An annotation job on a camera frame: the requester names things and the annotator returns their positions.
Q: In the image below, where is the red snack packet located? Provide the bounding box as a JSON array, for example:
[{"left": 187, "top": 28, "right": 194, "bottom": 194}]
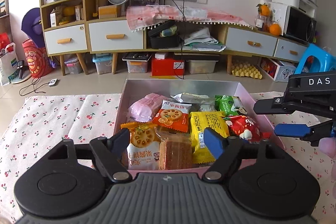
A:
[{"left": 224, "top": 115, "right": 261, "bottom": 141}]

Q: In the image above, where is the yellow snack packet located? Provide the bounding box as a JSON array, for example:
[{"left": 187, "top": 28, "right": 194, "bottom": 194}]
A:
[{"left": 190, "top": 111, "right": 230, "bottom": 164}]

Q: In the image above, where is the lotus root biscuit packet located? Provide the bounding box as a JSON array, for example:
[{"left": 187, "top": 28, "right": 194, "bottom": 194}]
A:
[{"left": 120, "top": 122, "right": 161, "bottom": 170}]

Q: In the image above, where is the green chips packet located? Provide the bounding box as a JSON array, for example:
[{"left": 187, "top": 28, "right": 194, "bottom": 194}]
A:
[{"left": 215, "top": 95, "right": 248, "bottom": 117}]

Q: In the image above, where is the clear wafer biscuit packet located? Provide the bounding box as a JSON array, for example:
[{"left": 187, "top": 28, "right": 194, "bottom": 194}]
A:
[{"left": 158, "top": 131, "right": 193, "bottom": 170}]

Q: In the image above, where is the pink snack packet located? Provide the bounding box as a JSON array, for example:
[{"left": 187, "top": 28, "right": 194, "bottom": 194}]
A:
[{"left": 128, "top": 93, "right": 168, "bottom": 123}]

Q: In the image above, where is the white long snack packet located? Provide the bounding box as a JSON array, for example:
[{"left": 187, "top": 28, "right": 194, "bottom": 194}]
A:
[{"left": 170, "top": 93, "right": 216, "bottom": 112}]

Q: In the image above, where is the orange fruit snack packet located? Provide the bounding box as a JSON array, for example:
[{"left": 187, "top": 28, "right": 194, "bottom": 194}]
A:
[{"left": 153, "top": 100, "right": 192, "bottom": 133}]

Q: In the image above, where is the blue plastic stool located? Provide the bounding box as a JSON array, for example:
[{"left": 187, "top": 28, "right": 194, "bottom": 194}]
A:
[{"left": 295, "top": 44, "right": 335, "bottom": 74}]

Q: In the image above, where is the black microwave oven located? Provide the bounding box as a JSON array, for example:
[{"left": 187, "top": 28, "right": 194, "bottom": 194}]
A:
[{"left": 283, "top": 6, "right": 317, "bottom": 43}]

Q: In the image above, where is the cherry print table cloth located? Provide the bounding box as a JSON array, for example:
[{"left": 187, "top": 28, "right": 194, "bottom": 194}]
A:
[{"left": 1, "top": 94, "right": 335, "bottom": 223}]

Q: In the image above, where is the orange fruit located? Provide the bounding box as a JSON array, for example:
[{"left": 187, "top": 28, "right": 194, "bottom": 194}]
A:
[{"left": 269, "top": 23, "right": 282, "bottom": 36}]

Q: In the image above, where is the yellow egg tray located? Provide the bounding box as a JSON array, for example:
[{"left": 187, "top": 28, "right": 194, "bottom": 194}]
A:
[{"left": 231, "top": 60, "right": 263, "bottom": 80}]

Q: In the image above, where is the red gift box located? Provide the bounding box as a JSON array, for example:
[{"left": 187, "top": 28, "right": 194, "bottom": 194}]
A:
[{"left": 151, "top": 58, "right": 185, "bottom": 76}]

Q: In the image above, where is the red round drum box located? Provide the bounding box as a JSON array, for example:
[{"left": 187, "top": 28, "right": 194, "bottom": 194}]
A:
[{"left": 22, "top": 39, "right": 53, "bottom": 79}]

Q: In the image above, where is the wooden tv cabinet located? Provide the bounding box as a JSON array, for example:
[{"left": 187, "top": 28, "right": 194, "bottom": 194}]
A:
[{"left": 40, "top": 0, "right": 307, "bottom": 63}]

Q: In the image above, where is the white paper shopping bag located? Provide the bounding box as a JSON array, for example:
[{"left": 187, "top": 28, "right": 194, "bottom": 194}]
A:
[{"left": 0, "top": 43, "right": 18, "bottom": 86}]

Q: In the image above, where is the pink cherry cloth cover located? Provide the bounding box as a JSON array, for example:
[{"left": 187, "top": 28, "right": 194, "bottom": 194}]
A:
[{"left": 126, "top": 5, "right": 253, "bottom": 31}]

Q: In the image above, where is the purple plush toy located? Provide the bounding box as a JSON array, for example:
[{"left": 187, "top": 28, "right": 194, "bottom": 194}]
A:
[{"left": 21, "top": 7, "right": 56, "bottom": 69}]

